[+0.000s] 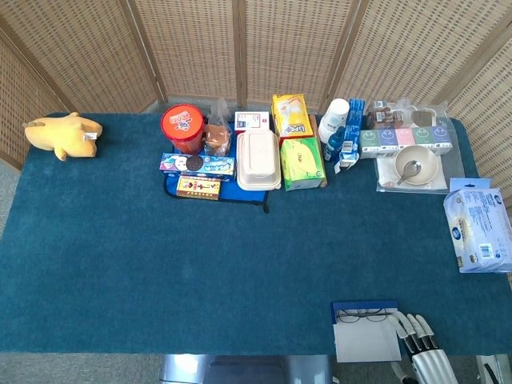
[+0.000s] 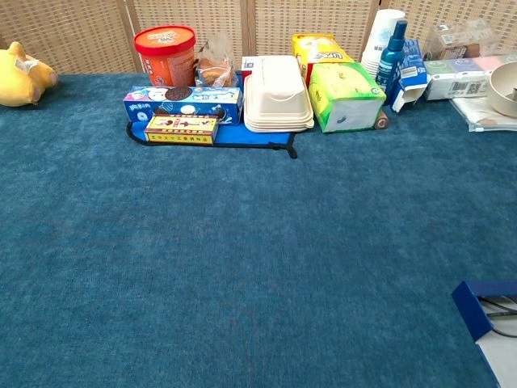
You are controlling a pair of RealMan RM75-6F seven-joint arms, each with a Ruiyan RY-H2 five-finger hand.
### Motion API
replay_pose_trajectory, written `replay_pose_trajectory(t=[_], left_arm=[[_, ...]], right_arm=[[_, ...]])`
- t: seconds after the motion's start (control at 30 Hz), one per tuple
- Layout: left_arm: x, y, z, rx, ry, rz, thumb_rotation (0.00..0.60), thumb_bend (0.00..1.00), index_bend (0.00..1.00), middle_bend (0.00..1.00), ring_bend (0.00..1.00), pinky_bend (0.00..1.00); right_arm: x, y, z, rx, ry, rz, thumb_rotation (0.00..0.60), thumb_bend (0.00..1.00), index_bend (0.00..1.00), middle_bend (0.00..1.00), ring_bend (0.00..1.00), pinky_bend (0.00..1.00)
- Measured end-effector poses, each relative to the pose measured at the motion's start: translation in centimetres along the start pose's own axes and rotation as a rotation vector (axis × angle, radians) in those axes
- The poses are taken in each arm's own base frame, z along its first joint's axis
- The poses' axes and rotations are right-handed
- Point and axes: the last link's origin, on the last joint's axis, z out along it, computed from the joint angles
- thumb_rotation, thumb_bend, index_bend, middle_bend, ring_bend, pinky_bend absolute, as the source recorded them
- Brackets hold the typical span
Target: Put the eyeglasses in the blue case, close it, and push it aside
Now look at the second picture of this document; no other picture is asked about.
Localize blue grey glasses pouch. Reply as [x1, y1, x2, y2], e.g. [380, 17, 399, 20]
[451, 279, 517, 388]

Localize black thin-frame glasses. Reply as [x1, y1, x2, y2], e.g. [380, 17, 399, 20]
[476, 294, 517, 339]

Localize teal carpet table cover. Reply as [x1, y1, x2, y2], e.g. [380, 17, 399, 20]
[0, 72, 517, 388]

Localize yellow red small box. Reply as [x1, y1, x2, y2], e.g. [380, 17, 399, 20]
[143, 114, 220, 146]

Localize beige lunch box container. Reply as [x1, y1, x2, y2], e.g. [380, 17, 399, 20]
[242, 55, 315, 133]

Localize blue Oreo cookie box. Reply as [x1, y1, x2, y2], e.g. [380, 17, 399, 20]
[123, 85, 245, 126]

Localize small white red box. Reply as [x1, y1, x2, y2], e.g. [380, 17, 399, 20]
[241, 55, 263, 88]

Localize bread in clear bag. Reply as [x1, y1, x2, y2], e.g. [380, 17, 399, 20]
[194, 31, 239, 89]

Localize green tissue pack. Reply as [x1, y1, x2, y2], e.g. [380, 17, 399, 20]
[307, 61, 388, 134]

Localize yellow Lipton tea box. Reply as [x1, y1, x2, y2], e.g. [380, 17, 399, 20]
[291, 32, 356, 88]

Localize red instant noodle bucket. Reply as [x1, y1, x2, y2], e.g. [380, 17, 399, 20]
[133, 25, 197, 88]

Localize blue spray bottle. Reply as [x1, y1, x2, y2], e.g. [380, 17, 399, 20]
[375, 19, 409, 107]

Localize white plastic bottle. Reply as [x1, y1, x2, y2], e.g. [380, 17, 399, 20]
[360, 8, 407, 80]

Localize row of pastel boxes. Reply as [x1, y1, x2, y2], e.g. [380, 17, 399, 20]
[422, 54, 517, 102]

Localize clear zip bag white cloth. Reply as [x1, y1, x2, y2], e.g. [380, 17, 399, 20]
[448, 96, 517, 133]

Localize wicker folding screen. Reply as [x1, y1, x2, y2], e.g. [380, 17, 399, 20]
[0, 0, 517, 76]

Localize clear bag brown chocolates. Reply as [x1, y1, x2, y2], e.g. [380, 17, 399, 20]
[422, 19, 485, 61]

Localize beige bowl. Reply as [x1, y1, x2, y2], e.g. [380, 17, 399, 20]
[487, 61, 517, 119]

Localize yellow plush toy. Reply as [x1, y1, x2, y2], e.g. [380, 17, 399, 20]
[0, 40, 59, 108]

